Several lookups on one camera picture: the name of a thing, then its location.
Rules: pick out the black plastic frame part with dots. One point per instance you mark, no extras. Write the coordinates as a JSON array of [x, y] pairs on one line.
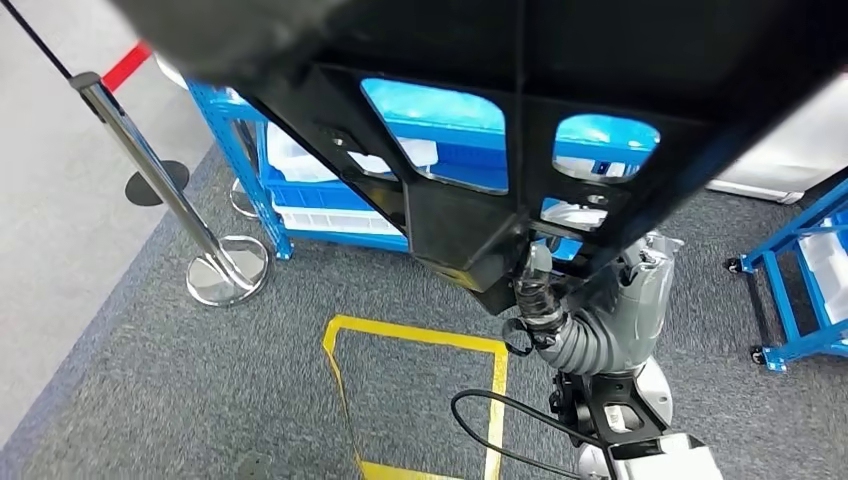
[[450, 232]]

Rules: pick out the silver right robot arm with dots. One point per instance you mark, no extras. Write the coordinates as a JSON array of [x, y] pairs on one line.
[[583, 354]]

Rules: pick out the blue metal shelf rack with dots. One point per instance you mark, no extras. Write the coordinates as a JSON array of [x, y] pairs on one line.
[[225, 132]]

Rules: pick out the yellow floor tape outline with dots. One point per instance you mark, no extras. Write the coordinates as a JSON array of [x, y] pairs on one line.
[[411, 333]]

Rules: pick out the white plastic bin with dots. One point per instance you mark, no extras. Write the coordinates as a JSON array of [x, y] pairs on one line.
[[331, 222], [291, 162], [831, 272]]

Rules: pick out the blue plastic bin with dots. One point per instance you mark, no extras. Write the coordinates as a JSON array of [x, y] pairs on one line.
[[318, 197]]

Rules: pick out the black pole with disc base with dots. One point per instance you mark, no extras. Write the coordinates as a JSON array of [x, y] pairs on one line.
[[156, 185]]

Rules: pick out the red barrier belt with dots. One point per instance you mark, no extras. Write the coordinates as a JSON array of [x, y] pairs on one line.
[[126, 66]]

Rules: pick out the white car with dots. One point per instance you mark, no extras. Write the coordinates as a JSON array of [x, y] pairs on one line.
[[795, 152]]

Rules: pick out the blue wheeled cart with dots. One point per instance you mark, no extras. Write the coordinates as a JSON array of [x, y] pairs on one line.
[[795, 348]]

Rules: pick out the chrome stanchion post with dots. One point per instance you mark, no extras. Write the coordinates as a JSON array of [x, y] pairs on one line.
[[228, 272], [240, 210]]

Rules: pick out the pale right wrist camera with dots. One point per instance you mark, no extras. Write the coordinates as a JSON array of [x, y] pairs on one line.
[[662, 464]]

